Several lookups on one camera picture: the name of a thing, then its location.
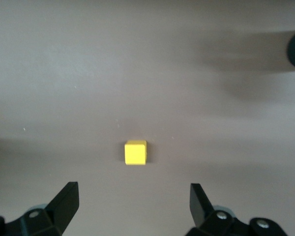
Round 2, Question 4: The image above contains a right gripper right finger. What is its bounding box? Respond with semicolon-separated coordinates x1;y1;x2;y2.
185;183;290;236

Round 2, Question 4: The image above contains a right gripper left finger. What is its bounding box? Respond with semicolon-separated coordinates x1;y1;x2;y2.
0;181;79;236

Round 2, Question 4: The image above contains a yellow block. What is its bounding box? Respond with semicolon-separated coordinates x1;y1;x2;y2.
124;139;148;166

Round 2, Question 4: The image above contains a brown paper table cover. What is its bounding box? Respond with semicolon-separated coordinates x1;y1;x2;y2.
0;0;295;236

